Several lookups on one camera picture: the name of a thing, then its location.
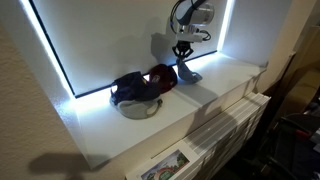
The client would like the white baseball cap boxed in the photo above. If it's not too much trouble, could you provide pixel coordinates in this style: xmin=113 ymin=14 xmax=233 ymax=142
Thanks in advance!
xmin=109 ymin=95 xmax=164 ymax=120

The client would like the maroon baseball cap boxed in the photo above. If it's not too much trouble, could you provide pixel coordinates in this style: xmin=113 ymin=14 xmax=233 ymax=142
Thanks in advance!
xmin=148 ymin=63 xmax=179 ymax=95

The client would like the white roller window blind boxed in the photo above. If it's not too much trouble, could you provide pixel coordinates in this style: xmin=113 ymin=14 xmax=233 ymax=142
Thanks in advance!
xmin=31 ymin=0 xmax=228 ymax=97

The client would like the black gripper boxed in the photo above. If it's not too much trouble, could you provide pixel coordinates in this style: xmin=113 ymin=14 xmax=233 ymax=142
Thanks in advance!
xmin=172 ymin=40 xmax=195 ymax=60

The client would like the white framed picture card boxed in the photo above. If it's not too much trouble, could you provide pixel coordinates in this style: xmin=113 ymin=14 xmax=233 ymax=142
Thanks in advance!
xmin=125 ymin=139 xmax=205 ymax=180

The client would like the small red object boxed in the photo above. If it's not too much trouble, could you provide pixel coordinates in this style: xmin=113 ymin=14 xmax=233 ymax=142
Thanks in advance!
xmin=294 ymin=128 xmax=312 ymax=140

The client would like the navy cap with yellow logo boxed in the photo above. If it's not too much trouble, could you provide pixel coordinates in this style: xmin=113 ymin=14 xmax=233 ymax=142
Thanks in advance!
xmin=110 ymin=70 xmax=162 ymax=106

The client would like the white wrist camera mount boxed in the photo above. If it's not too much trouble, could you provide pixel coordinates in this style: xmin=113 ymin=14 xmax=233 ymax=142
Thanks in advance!
xmin=173 ymin=31 xmax=205 ymax=43

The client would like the light blue denim cap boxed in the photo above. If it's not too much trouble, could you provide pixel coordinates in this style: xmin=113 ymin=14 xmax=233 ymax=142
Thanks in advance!
xmin=175 ymin=57 xmax=204 ymax=85

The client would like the tan cardboard box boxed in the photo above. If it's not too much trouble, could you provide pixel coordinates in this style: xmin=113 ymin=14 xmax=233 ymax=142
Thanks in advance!
xmin=277 ymin=67 xmax=320 ymax=116

